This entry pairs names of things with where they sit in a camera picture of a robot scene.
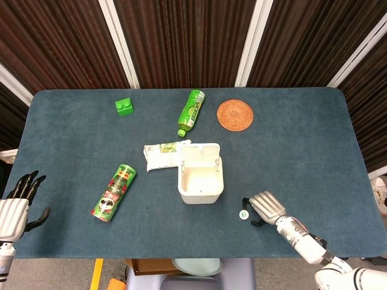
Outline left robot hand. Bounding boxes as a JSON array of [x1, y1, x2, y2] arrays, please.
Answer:
[[0, 170, 51, 242]]

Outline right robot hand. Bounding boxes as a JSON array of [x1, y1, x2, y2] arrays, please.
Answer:
[[241, 190, 287, 227]]

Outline white plastic box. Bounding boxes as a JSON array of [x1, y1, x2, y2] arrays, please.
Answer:
[[177, 156, 225, 205]]

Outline white plastic container lid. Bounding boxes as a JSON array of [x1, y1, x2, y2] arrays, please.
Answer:
[[180, 143, 221, 172]]

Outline green Pringles can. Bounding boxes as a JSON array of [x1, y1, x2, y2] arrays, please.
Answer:
[[89, 164, 137, 224]]

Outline blue table cloth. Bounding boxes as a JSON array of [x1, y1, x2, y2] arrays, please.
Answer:
[[2, 87, 383, 260]]

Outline white flat object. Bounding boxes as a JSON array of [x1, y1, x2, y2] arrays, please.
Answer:
[[0, 149, 18, 164]]

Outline purple plastic stool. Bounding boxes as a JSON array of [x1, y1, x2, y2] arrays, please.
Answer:
[[125, 258, 256, 290]]

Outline pale green plate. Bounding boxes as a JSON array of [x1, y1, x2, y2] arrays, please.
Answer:
[[171, 258, 224, 277]]

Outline brown pleated screen panel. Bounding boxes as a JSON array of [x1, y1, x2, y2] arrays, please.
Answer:
[[335, 30, 387, 173], [0, 81, 30, 152], [0, 0, 131, 94], [247, 0, 387, 88], [113, 0, 258, 89]]

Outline orange woven coaster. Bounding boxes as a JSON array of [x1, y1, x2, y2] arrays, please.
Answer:
[[216, 98, 255, 132]]

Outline white shoes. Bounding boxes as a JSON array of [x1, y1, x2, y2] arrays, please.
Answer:
[[371, 177, 387, 216]]

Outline white snack packet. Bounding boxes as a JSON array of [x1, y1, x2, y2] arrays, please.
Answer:
[[143, 139, 192, 173]]

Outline green drink bottle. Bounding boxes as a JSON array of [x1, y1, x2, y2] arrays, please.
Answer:
[[177, 89, 206, 138]]

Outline orange plastic object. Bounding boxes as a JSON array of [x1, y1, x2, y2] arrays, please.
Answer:
[[106, 277, 126, 290]]

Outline brown cardboard box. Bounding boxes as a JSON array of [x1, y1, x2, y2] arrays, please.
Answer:
[[125, 259, 185, 276]]

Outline green toy brick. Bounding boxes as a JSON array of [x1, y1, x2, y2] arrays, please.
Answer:
[[114, 97, 135, 117]]

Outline white screen frame post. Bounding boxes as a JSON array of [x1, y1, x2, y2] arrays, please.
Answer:
[[0, 63, 34, 106], [98, 0, 140, 89], [328, 11, 387, 88], [234, 0, 275, 88]]

